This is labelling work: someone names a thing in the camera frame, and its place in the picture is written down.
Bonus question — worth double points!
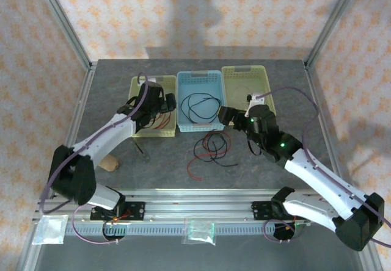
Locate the red cable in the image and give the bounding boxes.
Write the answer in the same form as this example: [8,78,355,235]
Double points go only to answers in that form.
[187,131,233,181]
[151,112,172,131]

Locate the pale yellow plastic basket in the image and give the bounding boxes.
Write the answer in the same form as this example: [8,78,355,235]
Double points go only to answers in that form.
[221,65,277,119]
[130,74,178,139]

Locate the light blue plastic basket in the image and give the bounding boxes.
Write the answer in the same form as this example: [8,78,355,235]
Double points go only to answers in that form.
[176,70,228,133]

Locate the thin black stick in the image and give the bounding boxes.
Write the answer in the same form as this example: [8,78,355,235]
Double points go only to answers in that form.
[133,139,151,162]

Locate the tan wooden block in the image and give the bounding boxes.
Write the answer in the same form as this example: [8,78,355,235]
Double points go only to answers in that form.
[97,155,120,172]

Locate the clear bag green contents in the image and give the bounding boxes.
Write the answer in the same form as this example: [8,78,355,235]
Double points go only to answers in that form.
[182,219,216,246]

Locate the white plastic bag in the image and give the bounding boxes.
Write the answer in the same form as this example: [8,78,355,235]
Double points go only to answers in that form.
[32,215,68,246]

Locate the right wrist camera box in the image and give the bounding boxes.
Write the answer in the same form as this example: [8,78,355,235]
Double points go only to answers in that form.
[246,92,266,110]

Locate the black gripper motor cable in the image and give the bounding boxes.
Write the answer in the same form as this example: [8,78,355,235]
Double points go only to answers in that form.
[246,135,264,156]

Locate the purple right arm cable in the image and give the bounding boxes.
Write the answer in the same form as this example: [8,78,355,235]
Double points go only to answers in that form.
[258,87,391,249]

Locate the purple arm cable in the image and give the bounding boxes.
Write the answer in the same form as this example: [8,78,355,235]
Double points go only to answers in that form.
[258,87,391,249]
[38,72,151,245]

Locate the aluminium table side rail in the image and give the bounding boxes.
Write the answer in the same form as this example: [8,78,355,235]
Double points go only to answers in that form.
[16,62,98,271]
[304,60,384,271]

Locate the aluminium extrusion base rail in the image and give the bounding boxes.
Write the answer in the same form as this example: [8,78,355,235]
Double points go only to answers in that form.
[32,187,367,223]

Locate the red power wires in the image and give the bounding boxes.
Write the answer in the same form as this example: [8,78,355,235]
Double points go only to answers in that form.
[287,210,309,232]
[112,209,133,223]

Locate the aluminium frame post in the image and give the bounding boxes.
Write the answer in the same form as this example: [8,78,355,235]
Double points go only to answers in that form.
[304,0,367,70]
[32,0,94,70]

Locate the grey slotted cable duct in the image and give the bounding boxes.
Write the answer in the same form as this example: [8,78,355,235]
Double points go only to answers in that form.
[65,223,307,236]

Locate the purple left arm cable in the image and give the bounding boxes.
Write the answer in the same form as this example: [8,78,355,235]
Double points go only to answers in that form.
[38,72,151,245]

